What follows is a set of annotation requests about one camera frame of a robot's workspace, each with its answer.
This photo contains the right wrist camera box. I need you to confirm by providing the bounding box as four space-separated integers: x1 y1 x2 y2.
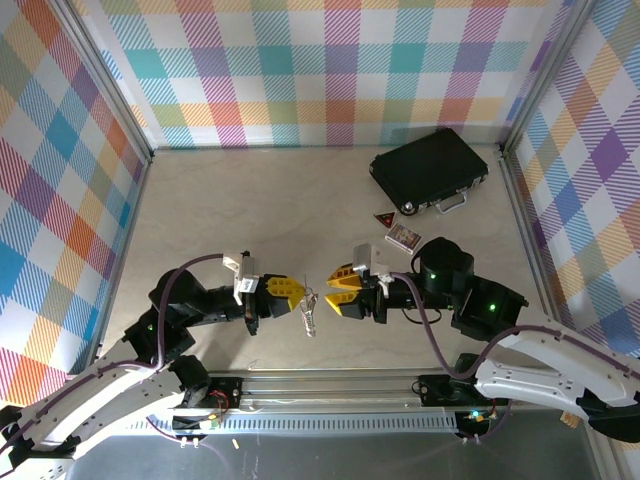
352 243 396 296

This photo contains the aluminium table edge rail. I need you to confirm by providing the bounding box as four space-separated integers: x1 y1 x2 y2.
499 147 556 321
97 149 154 351

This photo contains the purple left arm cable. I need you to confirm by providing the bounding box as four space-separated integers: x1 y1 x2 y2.
0 253 227 451

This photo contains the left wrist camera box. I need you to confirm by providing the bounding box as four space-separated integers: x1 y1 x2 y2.
222 251 262 297

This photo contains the silver keys and keyring bunch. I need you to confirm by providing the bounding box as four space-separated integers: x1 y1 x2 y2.
298 273 321 340

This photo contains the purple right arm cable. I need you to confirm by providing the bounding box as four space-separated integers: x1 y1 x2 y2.
391 271 640 381

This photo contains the aluminium frame post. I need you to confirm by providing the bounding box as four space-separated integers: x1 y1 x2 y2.
499 0 599 156
49 0 154 161

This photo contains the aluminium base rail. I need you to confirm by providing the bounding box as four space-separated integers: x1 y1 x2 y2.
199 369 476 415

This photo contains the black ribbed aluminium case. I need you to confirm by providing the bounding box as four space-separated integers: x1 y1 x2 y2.
369 127 490 217

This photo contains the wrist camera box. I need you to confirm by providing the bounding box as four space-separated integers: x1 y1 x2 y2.
222 251 262 297
352 243 396 296

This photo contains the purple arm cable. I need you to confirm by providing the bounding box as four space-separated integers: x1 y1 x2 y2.
0 253 227 451
391 271 640 381

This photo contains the blue playing card box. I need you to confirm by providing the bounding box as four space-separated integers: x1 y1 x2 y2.
384 223 422 255

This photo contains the slotted grey cable duct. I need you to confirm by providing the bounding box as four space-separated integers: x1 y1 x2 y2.
172 412 459 435

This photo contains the thin purple base cable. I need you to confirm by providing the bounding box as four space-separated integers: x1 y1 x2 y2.
147 414 201 444
457 399 515 444

